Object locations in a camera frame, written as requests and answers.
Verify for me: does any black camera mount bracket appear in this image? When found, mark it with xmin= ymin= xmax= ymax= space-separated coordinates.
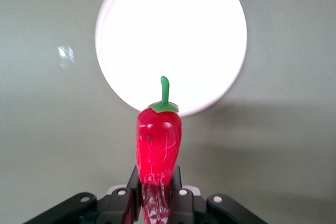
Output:
xmin=23 ymin=191 xmax=269 ymax=224

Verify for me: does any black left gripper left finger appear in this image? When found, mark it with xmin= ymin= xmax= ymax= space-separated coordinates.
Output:
xmin=98 ymin=165 xmax=143 ymax=224

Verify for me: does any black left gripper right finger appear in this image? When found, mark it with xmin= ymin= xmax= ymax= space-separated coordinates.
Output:
xmin=169 ymin=165 xmax=211 ymax=224

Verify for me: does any red chili pepper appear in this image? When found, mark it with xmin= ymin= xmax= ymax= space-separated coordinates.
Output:
xmin=135 ymin=76 xmax=182 ymax=224

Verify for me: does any pink round plate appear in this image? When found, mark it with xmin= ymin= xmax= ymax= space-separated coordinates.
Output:
xmin=94 ymin=0 xmax=248 ymax=118

